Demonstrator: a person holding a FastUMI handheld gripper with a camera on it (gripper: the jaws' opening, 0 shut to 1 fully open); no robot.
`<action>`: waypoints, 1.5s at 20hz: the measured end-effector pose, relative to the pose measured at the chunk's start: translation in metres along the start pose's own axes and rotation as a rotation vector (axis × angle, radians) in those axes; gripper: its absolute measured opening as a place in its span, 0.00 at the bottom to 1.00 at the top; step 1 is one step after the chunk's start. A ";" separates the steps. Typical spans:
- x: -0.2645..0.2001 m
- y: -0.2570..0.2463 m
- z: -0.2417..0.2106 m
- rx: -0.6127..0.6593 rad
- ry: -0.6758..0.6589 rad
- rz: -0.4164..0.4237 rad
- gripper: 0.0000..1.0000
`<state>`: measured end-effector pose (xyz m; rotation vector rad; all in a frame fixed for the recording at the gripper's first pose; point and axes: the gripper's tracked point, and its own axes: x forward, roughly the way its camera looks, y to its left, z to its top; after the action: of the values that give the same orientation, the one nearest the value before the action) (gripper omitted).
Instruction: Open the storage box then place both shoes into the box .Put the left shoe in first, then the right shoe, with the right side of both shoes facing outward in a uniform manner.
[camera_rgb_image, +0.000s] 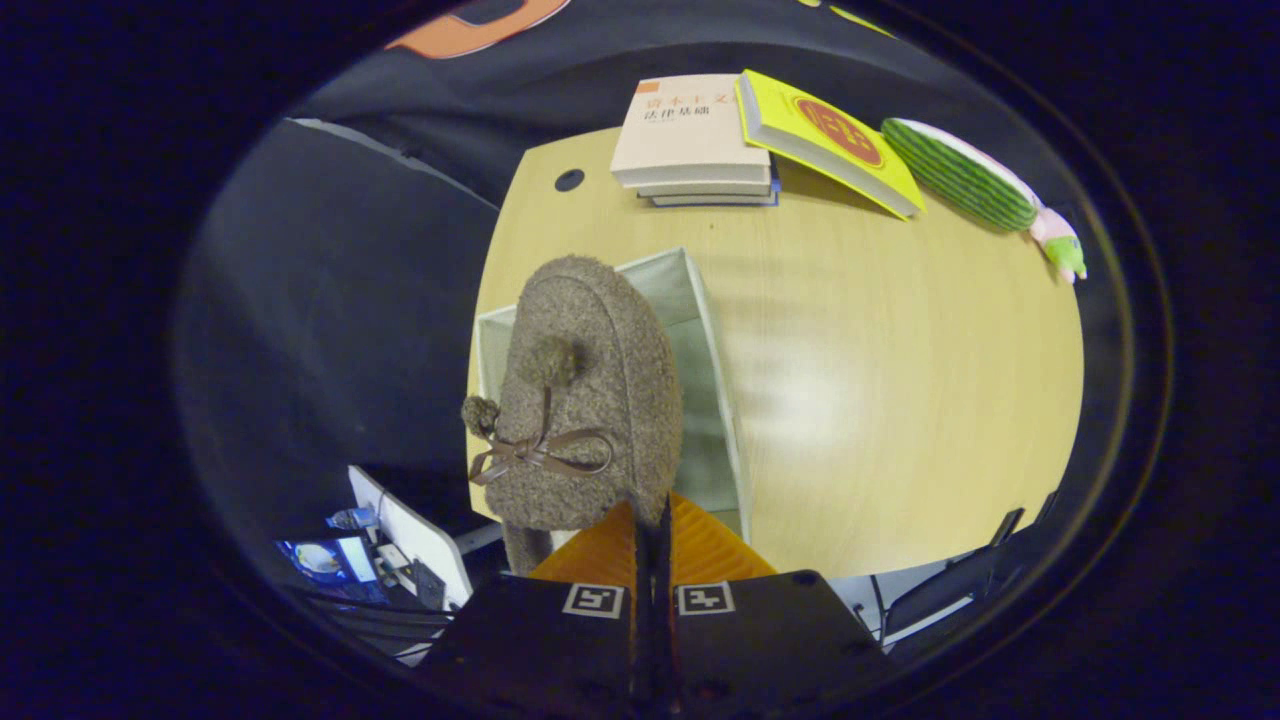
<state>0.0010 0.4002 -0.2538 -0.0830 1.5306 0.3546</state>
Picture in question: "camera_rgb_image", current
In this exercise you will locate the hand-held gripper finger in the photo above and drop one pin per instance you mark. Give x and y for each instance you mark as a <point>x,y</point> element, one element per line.
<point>643,640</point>
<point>664,640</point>

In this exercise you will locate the grey-green fabric storage box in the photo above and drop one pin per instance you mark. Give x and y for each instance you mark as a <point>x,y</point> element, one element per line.
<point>705,400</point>

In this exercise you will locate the brown fuzzy shoe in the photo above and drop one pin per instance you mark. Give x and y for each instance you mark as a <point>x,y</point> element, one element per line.
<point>590,330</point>

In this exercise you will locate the white flat panel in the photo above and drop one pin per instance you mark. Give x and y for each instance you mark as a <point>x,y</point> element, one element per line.
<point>420,545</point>

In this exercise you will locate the blue cover book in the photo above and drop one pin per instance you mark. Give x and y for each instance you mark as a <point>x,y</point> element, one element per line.
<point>715,201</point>

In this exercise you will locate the white thin book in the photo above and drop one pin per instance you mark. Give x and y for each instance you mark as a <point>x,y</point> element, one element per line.
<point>700,189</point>

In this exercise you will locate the black table grommet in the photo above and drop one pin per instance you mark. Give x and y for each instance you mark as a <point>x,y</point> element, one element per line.
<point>569,180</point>

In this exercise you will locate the beige cover book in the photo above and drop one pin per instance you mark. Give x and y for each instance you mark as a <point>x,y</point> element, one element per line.
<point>680,130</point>

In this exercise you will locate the yellow cover book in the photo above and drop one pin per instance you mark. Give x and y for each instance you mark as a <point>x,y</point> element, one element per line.
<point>790,110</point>

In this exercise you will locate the watermelon slice plush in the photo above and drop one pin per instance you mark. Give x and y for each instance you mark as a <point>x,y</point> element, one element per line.
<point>960,175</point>

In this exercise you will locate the pink and green plush toy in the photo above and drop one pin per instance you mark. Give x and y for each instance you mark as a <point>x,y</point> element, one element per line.
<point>1060,245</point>

